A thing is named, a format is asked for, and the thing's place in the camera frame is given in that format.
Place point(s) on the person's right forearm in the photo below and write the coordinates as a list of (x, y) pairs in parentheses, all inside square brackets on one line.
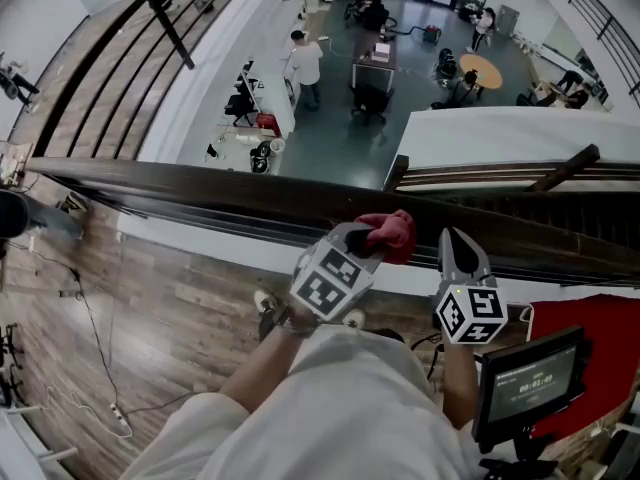
[(460, 383)]

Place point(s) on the person's left forearm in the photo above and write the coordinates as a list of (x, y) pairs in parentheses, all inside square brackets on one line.
[(265, 368)]

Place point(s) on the gray rectangular table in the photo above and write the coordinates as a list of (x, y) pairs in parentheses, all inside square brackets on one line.
[(372, 70)]

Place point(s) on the dark wooden handrail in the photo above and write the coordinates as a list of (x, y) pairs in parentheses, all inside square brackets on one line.
[(200, 180)]

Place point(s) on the black office chair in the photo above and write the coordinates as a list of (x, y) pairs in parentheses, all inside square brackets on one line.
[(371, 100), (7, 368)]

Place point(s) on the black white patterned bag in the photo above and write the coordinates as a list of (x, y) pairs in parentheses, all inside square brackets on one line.
[(260, 157)]

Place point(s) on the white metal rack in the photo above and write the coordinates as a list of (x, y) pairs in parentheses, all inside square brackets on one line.
[(20, 455)]

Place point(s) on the red panel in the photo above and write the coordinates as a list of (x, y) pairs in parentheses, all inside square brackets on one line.
[(600, 328)]

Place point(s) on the person's black trousers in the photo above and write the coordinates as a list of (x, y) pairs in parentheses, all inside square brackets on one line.
[(270, 320)]

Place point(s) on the red crate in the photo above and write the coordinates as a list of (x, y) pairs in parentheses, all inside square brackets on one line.
[(267, 124)]

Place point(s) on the person's white shirt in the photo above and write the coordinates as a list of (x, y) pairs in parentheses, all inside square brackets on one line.
[(340, 408)]

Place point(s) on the red vacuum cleaner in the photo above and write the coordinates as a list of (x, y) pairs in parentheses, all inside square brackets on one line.
[(431, 34)]

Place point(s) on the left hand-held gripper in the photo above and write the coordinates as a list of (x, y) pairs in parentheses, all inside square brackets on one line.
[(330, 283)]

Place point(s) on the gray tall bin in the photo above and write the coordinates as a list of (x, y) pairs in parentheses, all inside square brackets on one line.
[(508, 18)]

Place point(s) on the pink cloth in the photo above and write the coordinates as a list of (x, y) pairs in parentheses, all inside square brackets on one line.
[(395, 228)]

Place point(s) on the white staircase balustrade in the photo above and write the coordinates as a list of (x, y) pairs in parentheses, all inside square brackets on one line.
[(510, 138)]

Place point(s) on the light wooden table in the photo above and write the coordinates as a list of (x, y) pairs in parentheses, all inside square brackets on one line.
[(15, 160)]

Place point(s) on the small gray floor container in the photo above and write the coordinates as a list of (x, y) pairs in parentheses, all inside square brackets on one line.
[(205, 2)]

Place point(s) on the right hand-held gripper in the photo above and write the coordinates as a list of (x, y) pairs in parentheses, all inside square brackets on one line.
[(470, 313)]

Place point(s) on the round orange rug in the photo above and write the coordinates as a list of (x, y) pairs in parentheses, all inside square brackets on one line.
[(487, 70)]

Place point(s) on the black metal balcony railing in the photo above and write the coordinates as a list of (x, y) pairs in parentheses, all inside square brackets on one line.
[(600, 18)]

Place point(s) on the black monitor stand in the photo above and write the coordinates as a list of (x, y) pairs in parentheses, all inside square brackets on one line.
[(525, 460)]

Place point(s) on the black monitor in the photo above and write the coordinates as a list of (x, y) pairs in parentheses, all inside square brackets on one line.
[(532, 383)]

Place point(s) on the white bucket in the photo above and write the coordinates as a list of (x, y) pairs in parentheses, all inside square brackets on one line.
[(277, 146)]

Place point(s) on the person's white shoe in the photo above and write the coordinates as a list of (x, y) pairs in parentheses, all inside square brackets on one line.
[(265, 300), (354, 318)]

